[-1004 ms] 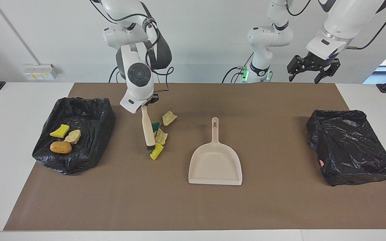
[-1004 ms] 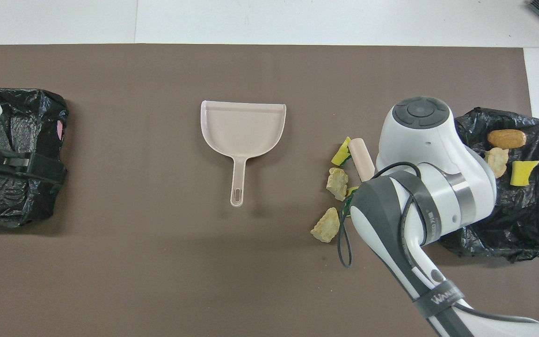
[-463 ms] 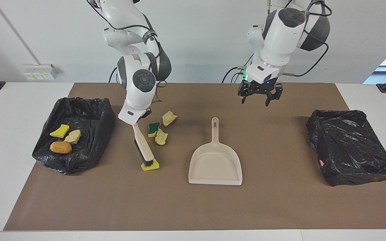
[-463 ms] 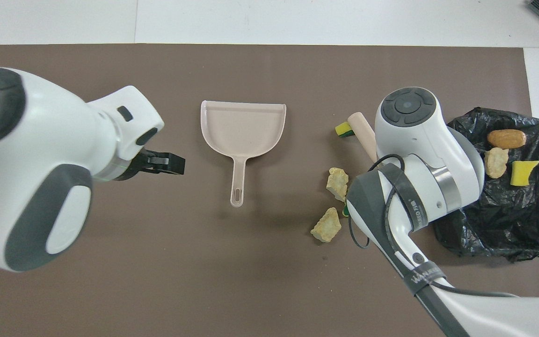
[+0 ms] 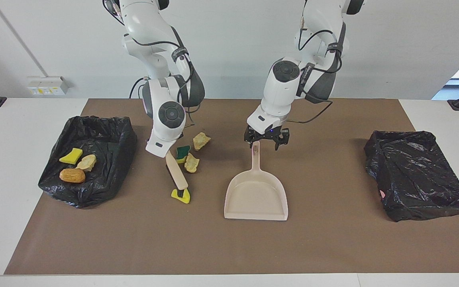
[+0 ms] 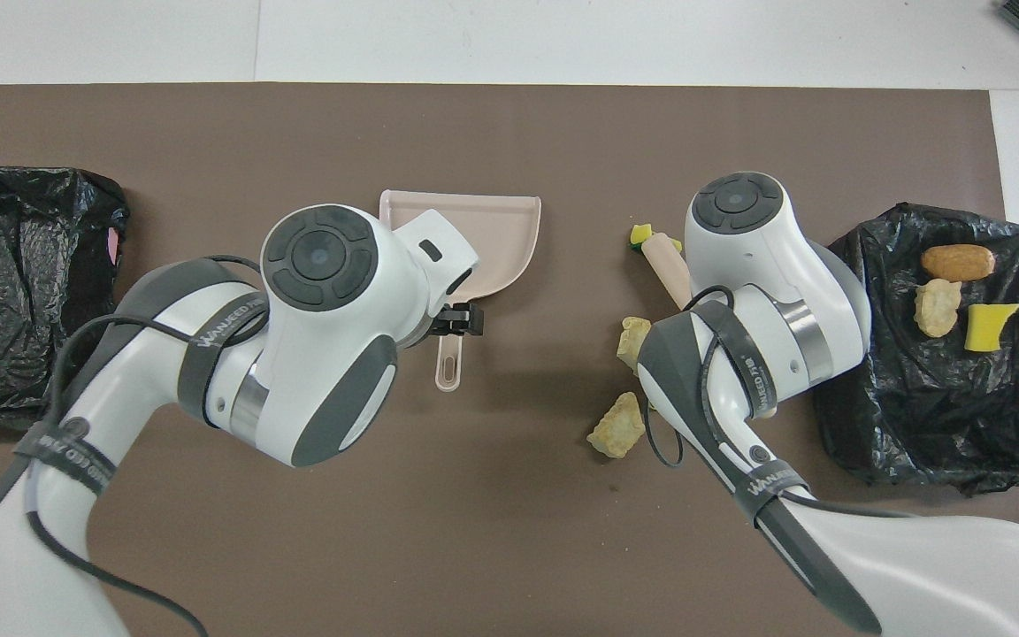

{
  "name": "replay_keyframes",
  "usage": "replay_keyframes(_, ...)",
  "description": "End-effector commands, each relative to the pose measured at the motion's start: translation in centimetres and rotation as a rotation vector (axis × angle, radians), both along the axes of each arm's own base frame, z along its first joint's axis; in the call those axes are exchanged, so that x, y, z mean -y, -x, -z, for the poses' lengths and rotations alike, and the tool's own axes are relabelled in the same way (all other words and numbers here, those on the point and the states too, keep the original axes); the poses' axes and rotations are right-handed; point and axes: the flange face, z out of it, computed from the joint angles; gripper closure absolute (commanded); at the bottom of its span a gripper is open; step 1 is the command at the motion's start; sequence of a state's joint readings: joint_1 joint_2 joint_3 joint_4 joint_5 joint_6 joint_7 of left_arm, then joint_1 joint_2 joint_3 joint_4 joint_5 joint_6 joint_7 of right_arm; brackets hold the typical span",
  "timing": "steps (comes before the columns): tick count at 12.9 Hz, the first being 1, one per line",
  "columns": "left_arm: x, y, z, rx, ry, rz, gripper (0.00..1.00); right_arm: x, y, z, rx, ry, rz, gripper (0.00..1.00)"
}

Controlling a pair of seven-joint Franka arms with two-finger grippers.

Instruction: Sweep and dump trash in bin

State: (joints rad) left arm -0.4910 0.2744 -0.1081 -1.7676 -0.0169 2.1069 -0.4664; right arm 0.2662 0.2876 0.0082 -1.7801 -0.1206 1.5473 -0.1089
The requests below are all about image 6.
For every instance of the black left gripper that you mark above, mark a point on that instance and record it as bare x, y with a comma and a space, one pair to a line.
456, 320

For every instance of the beige plastic dustpan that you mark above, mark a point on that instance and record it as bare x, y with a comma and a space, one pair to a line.
492, 239

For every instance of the beige crumbly foam chunk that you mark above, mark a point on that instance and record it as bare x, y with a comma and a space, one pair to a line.
937, 308
619, 427
632, 341

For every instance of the large yellow sponge piece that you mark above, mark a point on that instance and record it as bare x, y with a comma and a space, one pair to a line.
642, 234

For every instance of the beige hand brush black bristles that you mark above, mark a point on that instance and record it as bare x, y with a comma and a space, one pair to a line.
667, 270

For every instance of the brown bread roll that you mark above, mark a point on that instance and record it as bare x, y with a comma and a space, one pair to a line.
958, 263

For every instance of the small yellow sponge piece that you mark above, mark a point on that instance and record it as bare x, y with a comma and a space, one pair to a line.
992, 327

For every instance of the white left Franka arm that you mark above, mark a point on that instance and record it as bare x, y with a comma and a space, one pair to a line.
315, 354

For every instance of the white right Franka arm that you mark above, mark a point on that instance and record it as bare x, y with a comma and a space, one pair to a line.
757, 265

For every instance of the black bagged bin pink mark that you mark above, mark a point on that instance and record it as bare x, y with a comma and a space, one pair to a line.
14, 292

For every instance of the brown table mat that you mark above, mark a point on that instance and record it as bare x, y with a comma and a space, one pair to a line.
518, 531

